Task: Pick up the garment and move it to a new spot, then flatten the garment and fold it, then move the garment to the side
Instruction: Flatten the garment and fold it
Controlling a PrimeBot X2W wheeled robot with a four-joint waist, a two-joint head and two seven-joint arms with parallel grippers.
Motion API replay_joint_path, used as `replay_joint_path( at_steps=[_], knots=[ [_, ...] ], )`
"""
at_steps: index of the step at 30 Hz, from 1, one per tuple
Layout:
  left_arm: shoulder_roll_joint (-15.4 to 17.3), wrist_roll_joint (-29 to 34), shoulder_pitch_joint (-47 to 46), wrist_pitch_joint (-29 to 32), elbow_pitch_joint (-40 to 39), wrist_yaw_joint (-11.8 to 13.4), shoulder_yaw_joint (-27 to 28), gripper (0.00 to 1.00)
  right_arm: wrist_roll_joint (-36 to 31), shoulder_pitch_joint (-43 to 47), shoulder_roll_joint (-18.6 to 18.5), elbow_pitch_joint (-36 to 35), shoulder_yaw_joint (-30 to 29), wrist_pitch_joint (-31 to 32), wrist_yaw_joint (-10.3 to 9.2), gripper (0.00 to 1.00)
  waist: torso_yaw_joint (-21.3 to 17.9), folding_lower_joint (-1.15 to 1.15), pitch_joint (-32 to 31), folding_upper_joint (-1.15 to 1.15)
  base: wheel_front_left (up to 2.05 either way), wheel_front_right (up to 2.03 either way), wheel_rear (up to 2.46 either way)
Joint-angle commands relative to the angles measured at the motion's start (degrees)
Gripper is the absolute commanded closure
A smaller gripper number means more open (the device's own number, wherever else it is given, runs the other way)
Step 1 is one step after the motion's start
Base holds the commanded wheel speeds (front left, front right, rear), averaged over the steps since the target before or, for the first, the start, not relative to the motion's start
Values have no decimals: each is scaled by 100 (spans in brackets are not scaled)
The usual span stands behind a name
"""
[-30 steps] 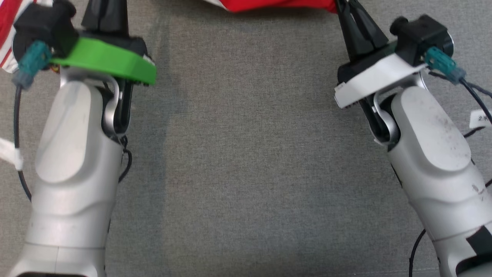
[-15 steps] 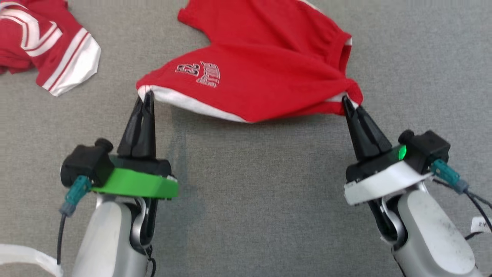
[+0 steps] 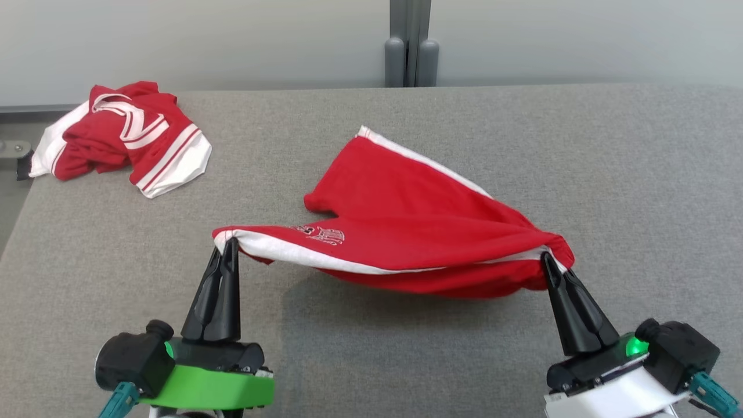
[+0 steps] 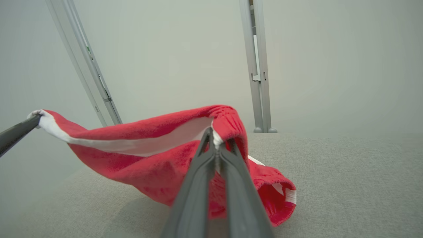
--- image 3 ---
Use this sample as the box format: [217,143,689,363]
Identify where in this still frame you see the red jersey white sleeves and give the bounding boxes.
[29,81,212,199]

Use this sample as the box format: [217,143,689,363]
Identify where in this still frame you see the grey metal floor bracket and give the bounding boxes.
[0,139,33,158]

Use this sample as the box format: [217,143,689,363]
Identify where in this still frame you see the left camera cable teal plug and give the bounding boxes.
[98,381,140,418]

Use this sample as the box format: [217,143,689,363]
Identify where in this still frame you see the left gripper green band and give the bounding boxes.
[139,237,275,410]

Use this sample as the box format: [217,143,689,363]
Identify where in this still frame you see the grey fabric sofa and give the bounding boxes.
[0,82,743,418]

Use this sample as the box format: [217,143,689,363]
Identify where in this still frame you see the camera cable teal plug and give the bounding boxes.
[98,381,140,418]
[688,372,741,418]

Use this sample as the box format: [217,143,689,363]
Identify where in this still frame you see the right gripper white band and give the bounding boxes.
[541,251,691,418]

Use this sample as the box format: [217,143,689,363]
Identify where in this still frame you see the red shorts white side stripe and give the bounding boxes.
[212,125,575,300]

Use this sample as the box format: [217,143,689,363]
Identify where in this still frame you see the right camera cable teal plug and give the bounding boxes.
[688,372,741,418]

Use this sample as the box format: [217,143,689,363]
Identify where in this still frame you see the grey partition post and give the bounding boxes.
[384,0,440,88]

